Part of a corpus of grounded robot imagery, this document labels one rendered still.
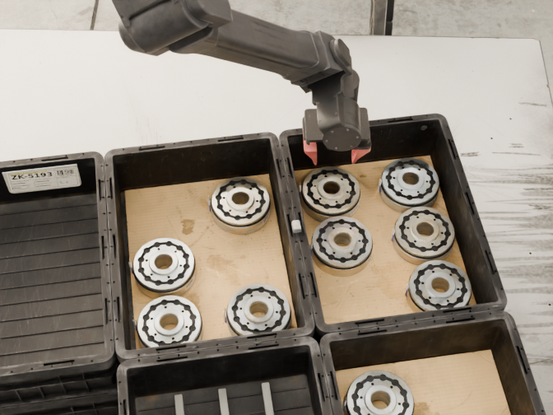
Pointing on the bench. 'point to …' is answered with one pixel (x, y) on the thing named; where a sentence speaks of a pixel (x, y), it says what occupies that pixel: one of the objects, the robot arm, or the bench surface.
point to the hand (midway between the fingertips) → (334, 158)
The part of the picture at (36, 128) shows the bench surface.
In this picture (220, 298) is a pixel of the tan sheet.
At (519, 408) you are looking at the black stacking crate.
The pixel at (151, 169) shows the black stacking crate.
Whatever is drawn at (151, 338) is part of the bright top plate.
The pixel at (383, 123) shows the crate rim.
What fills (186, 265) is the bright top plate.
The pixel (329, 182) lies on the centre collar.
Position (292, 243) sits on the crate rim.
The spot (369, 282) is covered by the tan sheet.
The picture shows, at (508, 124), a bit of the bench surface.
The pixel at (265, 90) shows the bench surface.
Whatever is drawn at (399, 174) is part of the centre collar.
